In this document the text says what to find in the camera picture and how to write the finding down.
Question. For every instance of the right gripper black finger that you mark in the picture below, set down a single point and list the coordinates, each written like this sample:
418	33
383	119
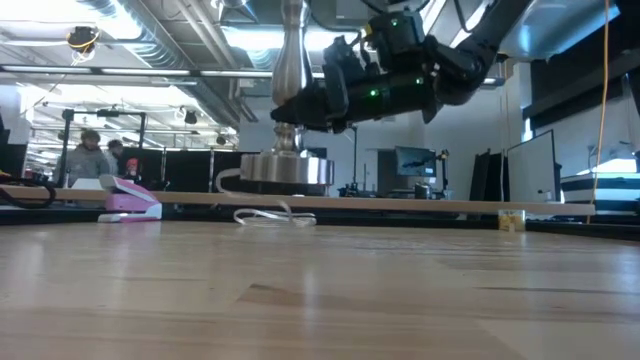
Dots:
307	112

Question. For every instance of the silver metal lamp base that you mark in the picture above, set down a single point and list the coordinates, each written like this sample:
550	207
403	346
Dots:
287	170

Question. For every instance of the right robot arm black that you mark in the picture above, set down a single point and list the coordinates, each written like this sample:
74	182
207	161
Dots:
460	65

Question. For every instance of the black computer monitor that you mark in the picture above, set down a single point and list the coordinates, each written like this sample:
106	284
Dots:
415	161

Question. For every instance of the small black robot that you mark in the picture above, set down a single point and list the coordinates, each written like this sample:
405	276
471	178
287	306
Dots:
352	190

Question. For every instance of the black cylinder container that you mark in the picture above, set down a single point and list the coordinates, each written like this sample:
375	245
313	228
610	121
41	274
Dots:
423	191

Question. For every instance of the long ceiling light strip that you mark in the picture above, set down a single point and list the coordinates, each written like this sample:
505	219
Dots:
100	70
494	80

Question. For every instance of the black folded panels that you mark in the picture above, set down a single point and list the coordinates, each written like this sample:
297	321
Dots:
487	175

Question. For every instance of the black partition screen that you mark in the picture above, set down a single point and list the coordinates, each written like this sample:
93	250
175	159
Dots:
185	170

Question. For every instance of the clear jar yellow contents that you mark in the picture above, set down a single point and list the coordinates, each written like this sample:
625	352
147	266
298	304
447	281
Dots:
511	221

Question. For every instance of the person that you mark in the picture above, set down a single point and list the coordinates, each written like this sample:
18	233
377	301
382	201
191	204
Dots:
133	169
85	162
115	155

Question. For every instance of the pink white stapler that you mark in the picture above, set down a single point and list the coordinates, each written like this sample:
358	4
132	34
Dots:
127	202

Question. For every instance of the white black stacked boxes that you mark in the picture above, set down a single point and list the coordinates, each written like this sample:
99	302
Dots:
600	192

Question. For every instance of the white board black frame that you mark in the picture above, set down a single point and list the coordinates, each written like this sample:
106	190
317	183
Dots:
532	170

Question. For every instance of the black aluminium table frame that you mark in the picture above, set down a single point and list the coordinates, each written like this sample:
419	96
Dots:
575	227

